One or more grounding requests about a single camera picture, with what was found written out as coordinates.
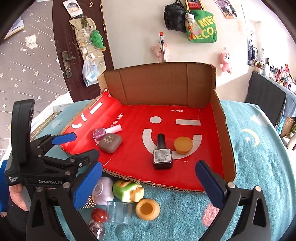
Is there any gold studded cylinder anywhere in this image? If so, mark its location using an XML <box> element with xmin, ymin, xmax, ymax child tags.
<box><xmin>82</xmin><ymin>195</ymin><xmax>96</xmax><ymax>209</ymax></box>

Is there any lilac round device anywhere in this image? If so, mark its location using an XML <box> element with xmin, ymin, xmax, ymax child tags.
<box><xmin>92</xmin><ymin>177</ymin><xmax>114</xmax><ymax>205</ymax></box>

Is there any red-capped glitter jar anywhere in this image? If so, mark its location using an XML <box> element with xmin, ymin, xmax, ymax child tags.
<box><xmin>88</xmin><ymin>207</ymin><xmax>108</xmax><ymax>240</ymax></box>

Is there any purple nail polish bottle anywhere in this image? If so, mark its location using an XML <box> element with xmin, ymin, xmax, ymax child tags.
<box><xmin>92</xmin><ymin>125</ymin><xmax>122</xmax><ymax>144</ymax></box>

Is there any taupe earbuds case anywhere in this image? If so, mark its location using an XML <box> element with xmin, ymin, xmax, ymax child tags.
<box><xmin>98</xmin><ymin>133</ymin><xmax>122</xmax><ymax>154</ymax></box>

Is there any amber ring-shaped jar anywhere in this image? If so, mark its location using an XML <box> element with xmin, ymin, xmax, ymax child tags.
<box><xmin>135</xmin><ymin>198</ymin><xmax>160</xmax><ymax>221</ymax></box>

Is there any amber round lid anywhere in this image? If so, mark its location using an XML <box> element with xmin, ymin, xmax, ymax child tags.
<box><xmin>174</xmin><ymin>137</ymin><xmax>193</xmax><ymax>155</ymax></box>

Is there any black nail polish bottle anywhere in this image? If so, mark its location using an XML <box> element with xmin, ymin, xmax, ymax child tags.
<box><xmin>152</xmin><ymin>133</ymin><xmax>173</xmax><ymax>170</ymax></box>

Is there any person's left hand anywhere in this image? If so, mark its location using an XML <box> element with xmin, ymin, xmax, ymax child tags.
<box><xmin>1</xmin><ymin>184</ymin><xmax>29</xmax><ymax>218</ymax></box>

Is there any clear plastic cup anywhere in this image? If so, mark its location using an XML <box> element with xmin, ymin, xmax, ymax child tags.
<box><xmin>106</xmin><ymin>201</ymin><xmax>132</xmax><ymax>225</ymax></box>

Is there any green and yellow toy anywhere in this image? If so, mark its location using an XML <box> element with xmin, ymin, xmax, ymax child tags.
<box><xmin>112</xmin><ymin>180</ymin><xmax>144</xmax><ymax>203</ymax></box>

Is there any teal plush blanket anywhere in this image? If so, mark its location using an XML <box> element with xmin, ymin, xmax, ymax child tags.
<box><xmin>34</xmin><ymin>99</ymin><xmax>296</xmax><ymax>241</ymax></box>

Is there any white plastic bag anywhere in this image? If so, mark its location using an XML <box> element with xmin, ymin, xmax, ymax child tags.
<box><xmin>82</xmin><ymin>56</ymin><xmax>101</xmax><ymax>87</ymax></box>

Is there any dark brown door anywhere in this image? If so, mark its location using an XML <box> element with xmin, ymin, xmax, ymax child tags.
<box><xmin>52</xmin><ymin>0</ymin><xmax>114</xmax><ymax>102</ymax></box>

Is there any red cardboard box tray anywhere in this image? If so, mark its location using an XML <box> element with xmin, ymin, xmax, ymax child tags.
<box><xmin>61</xmin><ymin>62</ymin><xmax>236</xmax><ymax>191</ymax></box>

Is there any green plush toy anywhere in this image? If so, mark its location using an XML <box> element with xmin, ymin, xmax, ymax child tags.
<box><xmin>90</xmin><ymin>30</ymin><xmax>106</xmax><ymax>51</ymax></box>

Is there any beige hanging door organizer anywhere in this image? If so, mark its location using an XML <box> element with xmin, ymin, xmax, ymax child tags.
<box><xmin>69</xmin><ymin>16</ymin><xmax>106</xmax><ymax>76</ymax></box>

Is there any cluttered side table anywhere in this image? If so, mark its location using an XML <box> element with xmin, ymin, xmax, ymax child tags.
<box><xmin>245</xmin><ymin>71</ymin><xmax>295</xmax><ymax>132</ymax></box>

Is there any pink plush pig left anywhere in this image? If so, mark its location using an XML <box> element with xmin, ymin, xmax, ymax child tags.
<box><xmin>151</xmin><ymin>43</ymin><xmax>170</xmax><ymax>63</ymax></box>

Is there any pink plush pig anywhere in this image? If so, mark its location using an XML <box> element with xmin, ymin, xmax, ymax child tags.
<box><xmin>220</xmin><ymin>52</ymin><xmax>232</xmax><ymax>74</ymax></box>
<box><xmin>151</xmin><ymin>43</ymin><xmax>170</xmax><ymax>63</ymax></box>

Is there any silver pole orange tip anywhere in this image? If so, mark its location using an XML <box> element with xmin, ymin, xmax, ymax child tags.
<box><xmin>159</xmin><ymin>32</ymin><xmax>166</xmax><ymax>62</ymax></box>

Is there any pink plush pig right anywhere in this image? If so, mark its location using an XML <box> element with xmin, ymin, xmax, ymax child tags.
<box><xmin>220</xmin><ymin>52</ymin><xmax>232</xmax><ymax>74</ymax></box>

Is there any black backpack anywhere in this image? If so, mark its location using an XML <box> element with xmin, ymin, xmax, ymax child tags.
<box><xmin>164</xmin><ymin>1</ymin><xmax>187</xmax><ymax>33</ymax></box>

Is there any green tote bag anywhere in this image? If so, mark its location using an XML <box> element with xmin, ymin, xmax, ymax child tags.
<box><xmin>186</xmin><ymin>9</ymin><xmax>217</xmax><ymax>43</ymax></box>

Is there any red small pouch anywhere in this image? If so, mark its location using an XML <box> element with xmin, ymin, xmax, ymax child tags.
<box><xmin>185</xmin><ymin>0</ymin><xmax>204</xmax><ymax>10</ymax></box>

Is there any door handle plate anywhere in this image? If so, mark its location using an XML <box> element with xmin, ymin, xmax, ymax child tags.
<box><xmin>62</xmin><ymin>51</ymin><xmax>76</xmax><ymax>79</ymax></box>

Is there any white plush keychain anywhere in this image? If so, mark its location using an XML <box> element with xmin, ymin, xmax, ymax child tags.
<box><xmin>185</xmin><ymin>12</ymin><xmax>195</xmax><ymax>31</ymax></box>

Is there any wall photo poster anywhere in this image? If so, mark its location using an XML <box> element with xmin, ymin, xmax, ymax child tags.
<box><xmin>215</xmin><ymin>0</ymin><xmax>237</xmax><ymax>19</ymax></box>

